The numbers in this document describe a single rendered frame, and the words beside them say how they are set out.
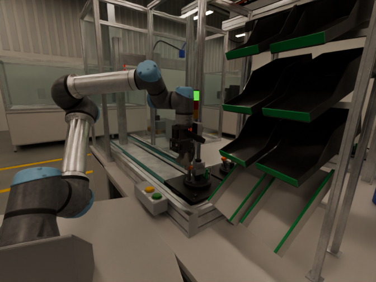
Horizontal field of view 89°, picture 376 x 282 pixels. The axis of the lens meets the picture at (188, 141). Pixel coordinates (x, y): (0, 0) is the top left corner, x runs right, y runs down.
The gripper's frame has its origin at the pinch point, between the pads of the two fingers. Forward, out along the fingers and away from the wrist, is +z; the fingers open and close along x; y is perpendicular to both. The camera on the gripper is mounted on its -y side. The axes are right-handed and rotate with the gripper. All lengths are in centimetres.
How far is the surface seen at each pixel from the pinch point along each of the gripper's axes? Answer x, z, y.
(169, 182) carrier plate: -8.9, 10.2, 4.1
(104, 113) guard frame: -82, -16, 14
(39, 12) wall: -791, -267, 17
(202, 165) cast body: 2.1, 0.1, -7.4
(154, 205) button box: 2.0, 12.1, 17.7
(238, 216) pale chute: 33.0, 4.9, 3.6
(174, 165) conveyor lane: -35.4, 15.1, -16.0
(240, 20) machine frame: -67, -98, -109
